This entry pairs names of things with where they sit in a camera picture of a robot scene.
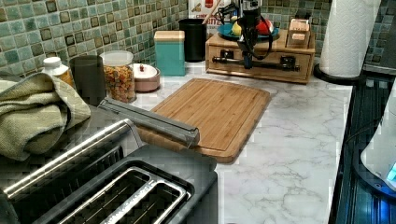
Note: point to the wooden spoon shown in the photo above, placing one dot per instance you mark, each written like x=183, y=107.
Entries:
x=208, y=15

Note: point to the white-capped spice bottle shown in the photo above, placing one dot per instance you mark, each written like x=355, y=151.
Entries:
x=53, y=66

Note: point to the dark grey cup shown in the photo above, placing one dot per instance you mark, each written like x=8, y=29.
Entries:
x=89, y=78

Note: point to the stainless toaster oven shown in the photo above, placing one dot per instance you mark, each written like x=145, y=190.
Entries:
x=89, y=140

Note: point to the beige folded towel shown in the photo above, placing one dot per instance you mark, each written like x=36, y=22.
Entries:
x=35, y=112

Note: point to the cereal box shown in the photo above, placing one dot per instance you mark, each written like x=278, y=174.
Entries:
x=198, y=9

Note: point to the black two-slot toaster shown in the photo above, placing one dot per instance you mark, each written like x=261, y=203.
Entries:
x=152, y=185

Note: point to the wooden drawer cabinet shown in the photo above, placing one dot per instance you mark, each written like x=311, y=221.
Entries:
x=261, y=48

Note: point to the paper towel roll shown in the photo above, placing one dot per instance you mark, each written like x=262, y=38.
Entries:
x=348, y=33

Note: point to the blue plate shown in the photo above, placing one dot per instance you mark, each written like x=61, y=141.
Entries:
x=225, y=31

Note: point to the wooden tea bag box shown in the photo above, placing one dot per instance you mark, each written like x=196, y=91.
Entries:
x=298, y=34

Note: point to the glass jar with snacks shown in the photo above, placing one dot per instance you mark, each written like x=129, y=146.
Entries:
x=119, y=75

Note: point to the wooden drawer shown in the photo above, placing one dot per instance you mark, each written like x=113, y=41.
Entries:
x=289, y=66

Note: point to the black utensil holder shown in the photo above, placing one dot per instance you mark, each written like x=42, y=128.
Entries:
x=195, y=38

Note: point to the teal canister with wooden lid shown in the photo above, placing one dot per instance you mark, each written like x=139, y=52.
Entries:
x=169, y=52

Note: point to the pink lidded bowl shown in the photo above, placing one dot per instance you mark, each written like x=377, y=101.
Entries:
x=146, y=77

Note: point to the bamboo cutting board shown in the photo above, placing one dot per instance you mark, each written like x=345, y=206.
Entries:
x=224, y=113

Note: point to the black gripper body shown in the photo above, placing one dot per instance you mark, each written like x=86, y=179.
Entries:
x=250, y=18

